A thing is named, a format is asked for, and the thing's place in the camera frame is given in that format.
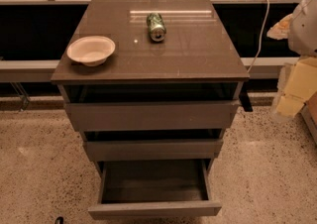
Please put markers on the grey middle drawer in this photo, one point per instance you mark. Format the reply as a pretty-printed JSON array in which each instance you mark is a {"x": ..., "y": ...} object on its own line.
[{"x": 152, "y": 150}]

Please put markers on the grey drawer cabinet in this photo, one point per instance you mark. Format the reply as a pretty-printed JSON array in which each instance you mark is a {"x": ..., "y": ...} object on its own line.
[{"x": 195, "y": 62}]

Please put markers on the green soda can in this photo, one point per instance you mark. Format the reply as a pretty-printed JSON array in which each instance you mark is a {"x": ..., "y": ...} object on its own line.
[{"x": 157, "y": 29}]

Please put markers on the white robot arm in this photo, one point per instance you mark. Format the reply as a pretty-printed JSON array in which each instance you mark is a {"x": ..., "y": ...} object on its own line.
[{"x": 302, "y": 37}]

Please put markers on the cardboard box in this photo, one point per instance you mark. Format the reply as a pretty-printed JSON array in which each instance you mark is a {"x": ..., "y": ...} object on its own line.
[{"x": 309, "y": 114}]

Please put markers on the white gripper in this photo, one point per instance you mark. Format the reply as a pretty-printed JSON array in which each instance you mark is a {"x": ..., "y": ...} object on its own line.
[{"x": 304, "y": 31}]

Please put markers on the grey bottom drawer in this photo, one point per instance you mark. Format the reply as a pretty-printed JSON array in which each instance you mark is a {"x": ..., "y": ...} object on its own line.
[{"x": 154, "y": 189}]

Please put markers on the grey drawer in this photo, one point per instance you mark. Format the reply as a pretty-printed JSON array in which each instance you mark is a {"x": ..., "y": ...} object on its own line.
[
  {"x": 152, "y": 150},
  {"x": 145, "y": 116},
  {"x": 154, "y": 189}
]

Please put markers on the white paper bowl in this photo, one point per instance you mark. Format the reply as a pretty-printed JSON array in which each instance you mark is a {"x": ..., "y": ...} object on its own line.
[{"x": 91, "y": 51}]

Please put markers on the small black object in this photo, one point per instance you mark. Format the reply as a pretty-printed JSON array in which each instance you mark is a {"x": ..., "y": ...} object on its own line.
[{"x": 59, "y": 220}]

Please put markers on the grey top drawer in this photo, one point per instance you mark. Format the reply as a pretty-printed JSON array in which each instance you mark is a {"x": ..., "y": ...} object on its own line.
[{"x": 145, "y": 116}]

